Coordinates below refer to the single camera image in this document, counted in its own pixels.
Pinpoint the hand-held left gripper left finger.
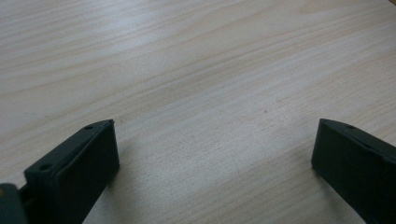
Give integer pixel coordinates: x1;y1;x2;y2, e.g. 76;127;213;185
19;119;120;224

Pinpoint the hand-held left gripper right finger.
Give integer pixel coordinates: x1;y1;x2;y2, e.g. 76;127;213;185
310;118;396;224

